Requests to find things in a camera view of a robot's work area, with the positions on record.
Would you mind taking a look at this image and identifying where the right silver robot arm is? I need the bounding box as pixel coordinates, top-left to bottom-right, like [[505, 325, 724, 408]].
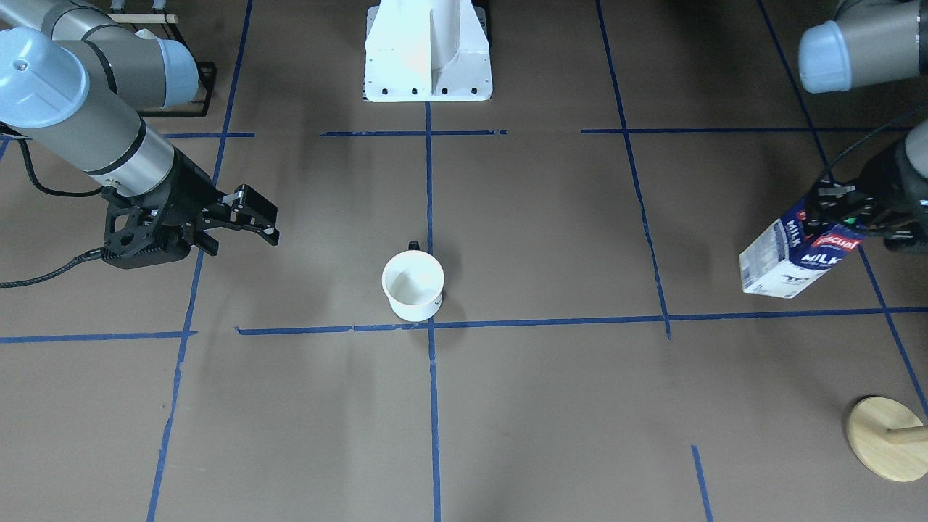
[[2, 1, 281, 268]]

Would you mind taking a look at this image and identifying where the black wire mug rack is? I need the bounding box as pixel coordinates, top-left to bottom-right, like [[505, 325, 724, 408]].
[[107, 1, 218, 117]]

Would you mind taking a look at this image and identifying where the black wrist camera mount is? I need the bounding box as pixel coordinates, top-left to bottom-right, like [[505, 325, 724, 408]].
[[101, 187, 191, 270]]

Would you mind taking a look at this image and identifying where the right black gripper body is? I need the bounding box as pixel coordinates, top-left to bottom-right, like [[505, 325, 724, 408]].
[[135, 151, 223, 257]]

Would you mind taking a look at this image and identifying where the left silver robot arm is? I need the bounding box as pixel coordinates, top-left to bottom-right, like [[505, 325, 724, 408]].
[[798, 1, 927, 254]]

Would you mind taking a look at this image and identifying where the blue white milk carton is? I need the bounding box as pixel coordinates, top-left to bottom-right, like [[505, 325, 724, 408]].
[[739, 198, 865, 299]]

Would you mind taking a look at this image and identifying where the wooden mug tree stand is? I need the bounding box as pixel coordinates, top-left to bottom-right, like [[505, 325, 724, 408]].
[[845, 396, 927, 482]]

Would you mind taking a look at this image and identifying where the white smiley face mug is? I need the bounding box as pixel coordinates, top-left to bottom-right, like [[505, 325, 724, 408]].
[[381, 241, 445, 323]]

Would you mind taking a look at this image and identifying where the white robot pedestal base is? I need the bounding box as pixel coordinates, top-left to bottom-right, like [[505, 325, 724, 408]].
[[362, 1, 494, 103]]

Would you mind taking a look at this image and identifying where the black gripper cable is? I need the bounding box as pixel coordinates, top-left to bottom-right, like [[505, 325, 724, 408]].
[[0, 138, 109, 289]]

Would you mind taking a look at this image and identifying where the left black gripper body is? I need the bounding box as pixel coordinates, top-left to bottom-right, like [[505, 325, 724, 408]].
[[841, 149, 927, 254]]

